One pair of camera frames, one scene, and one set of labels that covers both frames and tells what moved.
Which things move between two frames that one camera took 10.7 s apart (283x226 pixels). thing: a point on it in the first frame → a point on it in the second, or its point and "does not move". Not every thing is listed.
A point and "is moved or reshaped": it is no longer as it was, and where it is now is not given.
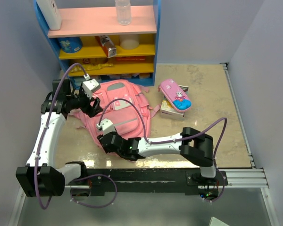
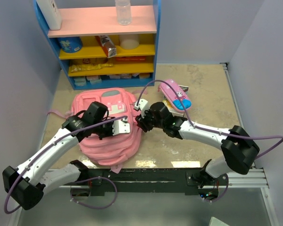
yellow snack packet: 91,66 does not move
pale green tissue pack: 78,80 does not move
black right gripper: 107,149 → 142,123
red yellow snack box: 86,60 does not move
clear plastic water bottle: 123,12 does not move
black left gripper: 90,110 → 110,133
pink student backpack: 125,105 is moved or reshaped
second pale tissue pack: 97,77 does not move
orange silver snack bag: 106,42 does not move
